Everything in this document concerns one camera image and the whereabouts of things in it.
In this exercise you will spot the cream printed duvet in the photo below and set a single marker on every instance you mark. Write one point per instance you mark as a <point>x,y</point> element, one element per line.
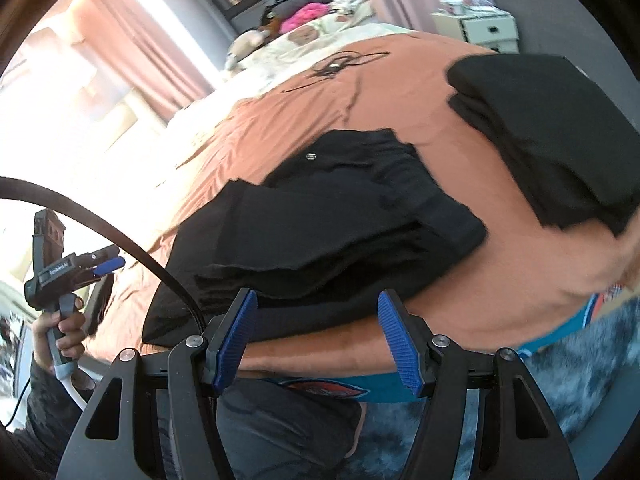
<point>280,60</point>

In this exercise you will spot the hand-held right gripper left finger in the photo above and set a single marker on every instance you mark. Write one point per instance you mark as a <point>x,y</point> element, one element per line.
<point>232,340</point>

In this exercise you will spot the grey pillow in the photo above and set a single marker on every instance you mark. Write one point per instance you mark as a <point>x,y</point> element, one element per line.
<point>290,5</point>

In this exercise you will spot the person's leg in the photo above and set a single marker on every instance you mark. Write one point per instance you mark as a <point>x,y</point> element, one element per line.
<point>280,425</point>

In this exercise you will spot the grey blue shaggy rug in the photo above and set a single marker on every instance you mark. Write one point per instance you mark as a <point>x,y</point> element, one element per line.
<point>590,375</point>

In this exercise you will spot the white spotted plush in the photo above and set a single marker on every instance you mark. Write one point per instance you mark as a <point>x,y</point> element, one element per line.
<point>350,5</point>

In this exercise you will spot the dark plush toy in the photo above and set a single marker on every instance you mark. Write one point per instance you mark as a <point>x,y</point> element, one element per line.
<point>270,22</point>

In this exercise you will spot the orange blanket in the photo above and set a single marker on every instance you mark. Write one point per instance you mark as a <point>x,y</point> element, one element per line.
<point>400,100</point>

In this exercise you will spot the person's left hand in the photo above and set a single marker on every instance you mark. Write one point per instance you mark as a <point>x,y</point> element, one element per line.
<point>67,337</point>

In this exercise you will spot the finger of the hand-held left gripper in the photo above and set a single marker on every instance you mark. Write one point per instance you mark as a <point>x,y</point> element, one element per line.
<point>110,266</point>
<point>102,252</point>

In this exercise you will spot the beige plush toy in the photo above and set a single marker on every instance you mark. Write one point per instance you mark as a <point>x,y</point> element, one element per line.
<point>245,42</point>

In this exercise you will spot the pink window curtain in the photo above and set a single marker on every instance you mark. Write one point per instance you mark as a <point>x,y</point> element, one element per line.
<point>140,40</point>

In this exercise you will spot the pink plush cloth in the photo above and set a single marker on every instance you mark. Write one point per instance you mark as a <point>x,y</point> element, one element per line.
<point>305,14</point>

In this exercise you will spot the white drawer nightstand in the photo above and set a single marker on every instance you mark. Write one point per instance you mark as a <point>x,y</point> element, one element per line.
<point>487,32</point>

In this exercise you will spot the cream padded headboard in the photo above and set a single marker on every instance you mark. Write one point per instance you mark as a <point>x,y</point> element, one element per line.
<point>122,120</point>

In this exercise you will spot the black pants with metal button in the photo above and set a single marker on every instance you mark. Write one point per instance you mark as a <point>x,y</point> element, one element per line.
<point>325,220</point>

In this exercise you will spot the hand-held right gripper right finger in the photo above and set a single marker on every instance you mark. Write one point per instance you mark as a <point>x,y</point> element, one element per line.
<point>400,345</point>

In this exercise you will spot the person's left forearm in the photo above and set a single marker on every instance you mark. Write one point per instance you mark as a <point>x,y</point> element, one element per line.
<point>45,420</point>

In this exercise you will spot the small white container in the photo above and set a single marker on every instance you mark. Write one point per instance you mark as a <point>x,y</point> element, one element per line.
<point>454,6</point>

